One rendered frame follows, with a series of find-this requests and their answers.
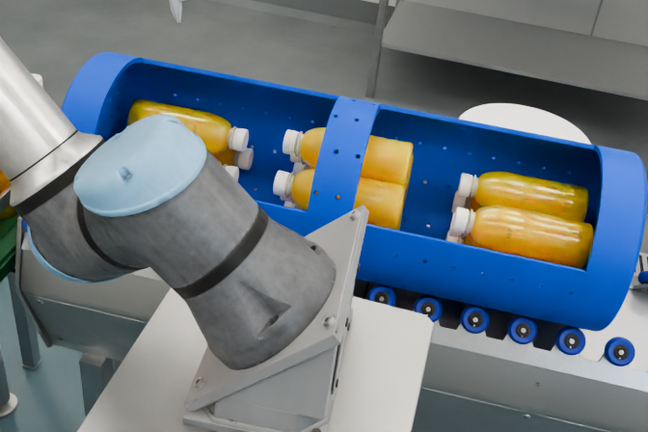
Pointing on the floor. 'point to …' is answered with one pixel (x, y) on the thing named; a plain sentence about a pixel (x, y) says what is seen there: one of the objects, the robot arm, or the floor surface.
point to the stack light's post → (27, 334)
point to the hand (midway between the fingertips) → (189, 8)
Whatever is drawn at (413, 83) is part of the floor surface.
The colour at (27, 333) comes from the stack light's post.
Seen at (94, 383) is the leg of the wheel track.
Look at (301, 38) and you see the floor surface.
